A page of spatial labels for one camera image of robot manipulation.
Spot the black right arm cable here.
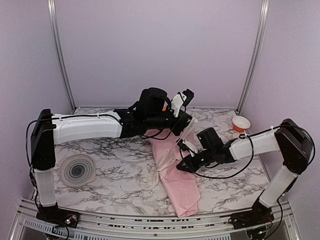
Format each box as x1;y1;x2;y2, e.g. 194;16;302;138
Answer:
178;127;316;180

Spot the pink wrapping paper sheet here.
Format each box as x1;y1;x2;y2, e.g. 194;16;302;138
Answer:
148;129;202;218

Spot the cream printed ribbon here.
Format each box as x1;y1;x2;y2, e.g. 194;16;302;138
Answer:
138;117;198;190

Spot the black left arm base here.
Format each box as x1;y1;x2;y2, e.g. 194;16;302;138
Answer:
36;203;80;228

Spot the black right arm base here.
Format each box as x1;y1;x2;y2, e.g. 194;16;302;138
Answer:
228;199;275;230

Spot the orange bowl white inside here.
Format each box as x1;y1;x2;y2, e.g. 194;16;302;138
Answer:
231;115;251;133

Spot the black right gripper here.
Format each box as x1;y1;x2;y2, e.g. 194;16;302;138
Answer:
177;147;216;173

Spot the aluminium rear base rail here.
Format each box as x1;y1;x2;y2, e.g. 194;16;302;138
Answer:
76;105;237;111

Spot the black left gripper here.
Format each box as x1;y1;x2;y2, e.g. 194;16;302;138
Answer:
146;108;196;136

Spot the aluminium frame post left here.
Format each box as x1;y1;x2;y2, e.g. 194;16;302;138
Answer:
47;0;77;112

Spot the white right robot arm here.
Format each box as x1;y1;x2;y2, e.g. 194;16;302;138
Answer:
181;118;316;224

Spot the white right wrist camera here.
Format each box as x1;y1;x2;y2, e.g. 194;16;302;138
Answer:
177;138;198;157

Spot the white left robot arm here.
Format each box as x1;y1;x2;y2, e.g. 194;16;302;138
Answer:
30;87;195;223

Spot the aluminium frame post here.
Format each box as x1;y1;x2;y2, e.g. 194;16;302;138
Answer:
47;0;77;112
236;0;270;114

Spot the aluminium front rail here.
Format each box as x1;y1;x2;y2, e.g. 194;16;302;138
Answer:
8;199;301;240

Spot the aluminium frame post right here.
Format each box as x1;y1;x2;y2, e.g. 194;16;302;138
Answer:
236;0;270;114

